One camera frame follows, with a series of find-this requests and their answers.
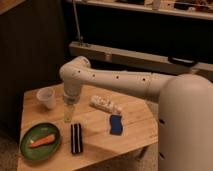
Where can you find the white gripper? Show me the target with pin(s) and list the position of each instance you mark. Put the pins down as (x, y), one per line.
(70, 108)

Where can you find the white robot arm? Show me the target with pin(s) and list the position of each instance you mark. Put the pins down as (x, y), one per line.
(185, 109)

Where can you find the green ceramic bowl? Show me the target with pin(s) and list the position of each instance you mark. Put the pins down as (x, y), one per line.
(43, 152)

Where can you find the black striped eraser block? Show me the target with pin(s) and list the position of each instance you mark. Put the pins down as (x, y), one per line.
(76, 139)

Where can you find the orange carrot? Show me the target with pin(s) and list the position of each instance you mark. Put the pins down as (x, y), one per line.
(43, 141)

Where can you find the wooden table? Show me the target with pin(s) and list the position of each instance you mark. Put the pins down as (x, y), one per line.
(139, 129)

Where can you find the blue sponge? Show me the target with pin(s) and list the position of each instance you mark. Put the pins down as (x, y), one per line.
(116, 127)

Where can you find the metal pole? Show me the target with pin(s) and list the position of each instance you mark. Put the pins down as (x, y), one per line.
(80, 39)

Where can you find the long grey case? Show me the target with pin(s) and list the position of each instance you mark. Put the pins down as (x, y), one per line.
(137, 59)

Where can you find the black case handle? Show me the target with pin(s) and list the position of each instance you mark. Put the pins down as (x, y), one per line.
(182, 62)

